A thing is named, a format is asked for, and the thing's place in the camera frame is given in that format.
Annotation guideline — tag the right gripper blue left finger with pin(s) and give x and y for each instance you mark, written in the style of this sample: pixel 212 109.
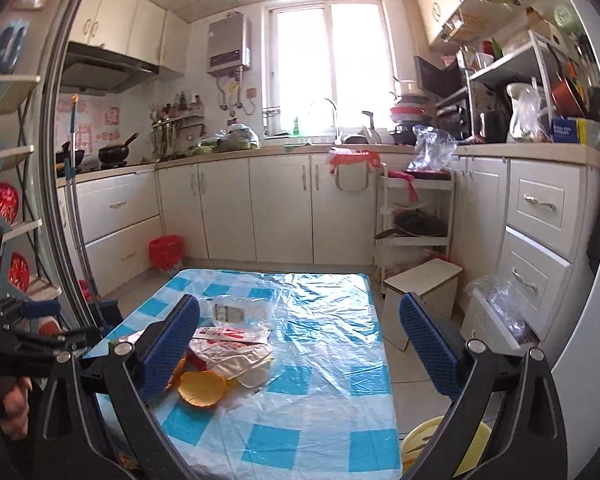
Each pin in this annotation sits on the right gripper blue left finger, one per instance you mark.
pixel 163 344

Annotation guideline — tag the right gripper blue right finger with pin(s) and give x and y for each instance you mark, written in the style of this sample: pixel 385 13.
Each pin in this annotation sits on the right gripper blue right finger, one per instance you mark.
pixel 437 348

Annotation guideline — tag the orange pomelo peel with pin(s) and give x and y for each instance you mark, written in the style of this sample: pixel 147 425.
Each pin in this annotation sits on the orange pomelo peel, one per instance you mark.
pixel 202 389

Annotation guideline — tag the red lined trash bin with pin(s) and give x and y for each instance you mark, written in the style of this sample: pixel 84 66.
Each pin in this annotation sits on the red lined trash bin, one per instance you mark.
pixel 166 253

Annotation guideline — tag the person's left hand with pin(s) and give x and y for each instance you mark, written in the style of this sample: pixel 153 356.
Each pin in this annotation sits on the person's left hand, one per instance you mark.
pixel 14 423

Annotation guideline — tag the red orange food package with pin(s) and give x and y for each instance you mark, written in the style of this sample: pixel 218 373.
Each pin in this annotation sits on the red orange food package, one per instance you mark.
pixel 189 362

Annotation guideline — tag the small white stool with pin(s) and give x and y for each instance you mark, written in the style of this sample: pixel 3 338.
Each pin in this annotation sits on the small white stool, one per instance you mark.
pixel 435 282

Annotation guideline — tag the blue dustpan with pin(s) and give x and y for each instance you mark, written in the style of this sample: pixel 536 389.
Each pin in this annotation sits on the blue dustpan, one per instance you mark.
pixel 102 316

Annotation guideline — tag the clear bag in drawer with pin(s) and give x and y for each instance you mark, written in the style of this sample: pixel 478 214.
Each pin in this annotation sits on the clear bag in drawer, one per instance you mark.
pixel 504 300

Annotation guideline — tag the red white snack wrapper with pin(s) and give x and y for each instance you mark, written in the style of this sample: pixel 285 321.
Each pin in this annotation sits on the red white snack wrapper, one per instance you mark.
pixel 237 355

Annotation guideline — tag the clear plastic bottle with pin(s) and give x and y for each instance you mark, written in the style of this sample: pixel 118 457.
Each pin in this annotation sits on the clear plastic bottle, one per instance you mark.
pixel 230 311

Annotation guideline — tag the black frying pan on cart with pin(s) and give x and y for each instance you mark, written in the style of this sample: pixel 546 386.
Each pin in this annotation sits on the black frying pan on cart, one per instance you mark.
pixel 414 223

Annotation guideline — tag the blue checkered plastic tablecloth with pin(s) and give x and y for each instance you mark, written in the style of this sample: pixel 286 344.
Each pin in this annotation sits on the blue checkered plastic tablecloth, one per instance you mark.
pixel 325 410

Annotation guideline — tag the white tiered storage cart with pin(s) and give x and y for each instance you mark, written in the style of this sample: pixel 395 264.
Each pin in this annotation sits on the white tiered storage cart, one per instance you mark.
pixel 400 189

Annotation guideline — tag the clear plastic bag on cart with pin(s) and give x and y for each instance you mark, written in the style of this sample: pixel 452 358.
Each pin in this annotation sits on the clear plastic bag on cart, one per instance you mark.
pixel 434 149

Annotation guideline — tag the black wok on stove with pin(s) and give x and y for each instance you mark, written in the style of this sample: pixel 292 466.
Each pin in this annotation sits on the black wok on stove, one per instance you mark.
pixel 116 153

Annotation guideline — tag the red bag on cabinet hook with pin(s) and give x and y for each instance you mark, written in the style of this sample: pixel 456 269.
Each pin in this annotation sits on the red bag on cabinet hook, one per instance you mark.
pixel 337 157

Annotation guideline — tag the bag of vegetables on counter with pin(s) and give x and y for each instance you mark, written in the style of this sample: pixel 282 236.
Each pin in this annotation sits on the bag of vegetables on counter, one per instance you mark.
pixel 237 137

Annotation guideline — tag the green bottle at window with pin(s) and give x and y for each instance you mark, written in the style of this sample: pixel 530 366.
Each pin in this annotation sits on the green bottle at window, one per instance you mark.
pixel 296 128

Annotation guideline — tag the range hood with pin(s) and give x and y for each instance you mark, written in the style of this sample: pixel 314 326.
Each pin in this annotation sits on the range hood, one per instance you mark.
pixel 97 72

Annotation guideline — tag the white folding rack with decorations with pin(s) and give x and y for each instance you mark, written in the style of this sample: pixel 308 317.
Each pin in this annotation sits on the white folding rack with decorations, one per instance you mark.
pixel 22 273

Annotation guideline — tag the metal counter shelf rack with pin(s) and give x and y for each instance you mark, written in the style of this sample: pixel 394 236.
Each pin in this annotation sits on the metal counter shelf rack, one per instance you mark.
pixel 570 96

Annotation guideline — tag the white gas water heater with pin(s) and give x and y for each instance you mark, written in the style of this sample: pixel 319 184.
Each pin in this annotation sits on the white gas water heater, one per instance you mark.
pixel 229 45

